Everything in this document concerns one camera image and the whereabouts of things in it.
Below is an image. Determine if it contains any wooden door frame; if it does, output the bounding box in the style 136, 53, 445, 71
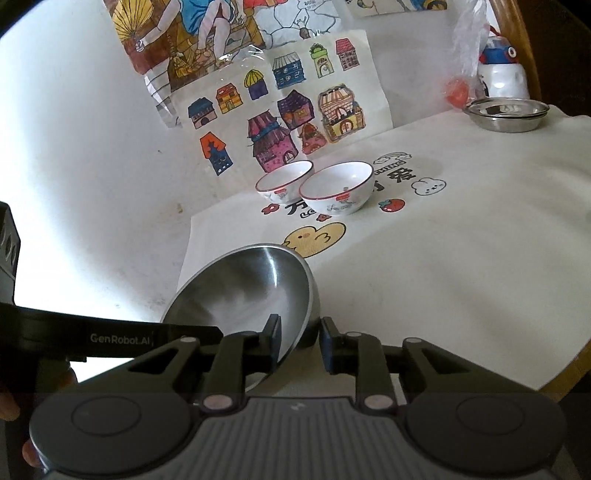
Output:
490, 0, 542, 100

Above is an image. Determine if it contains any girl with bear drawing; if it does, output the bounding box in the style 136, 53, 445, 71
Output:
345, 0, 448, 18

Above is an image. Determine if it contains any person's left hand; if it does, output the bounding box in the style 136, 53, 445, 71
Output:
1, 361, 77, 479

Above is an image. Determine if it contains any steel plate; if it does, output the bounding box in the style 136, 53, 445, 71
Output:
463, 97, 550, 133

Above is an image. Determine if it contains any white ceramic bowl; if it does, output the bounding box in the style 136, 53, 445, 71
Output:
298, 161, 375, 216
255, 160, 315, 205

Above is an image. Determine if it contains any white blue water bottle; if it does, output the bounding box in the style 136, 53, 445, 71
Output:
477, 26, 530, 99

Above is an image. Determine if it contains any white printed table mat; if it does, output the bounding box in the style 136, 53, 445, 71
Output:
180, 109, 590, 400

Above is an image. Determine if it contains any white ceramic bowl front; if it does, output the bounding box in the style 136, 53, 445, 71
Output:
298, 161, 375, 216

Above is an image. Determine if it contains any boy on bench drawing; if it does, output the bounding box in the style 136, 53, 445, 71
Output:
104, 0, 342, 128

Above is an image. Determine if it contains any colourful houses drawing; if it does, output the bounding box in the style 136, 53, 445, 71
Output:
172, 29, 393, 202

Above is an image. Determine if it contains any clear plastic bag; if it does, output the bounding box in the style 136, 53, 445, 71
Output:
443, 1, 489, 110

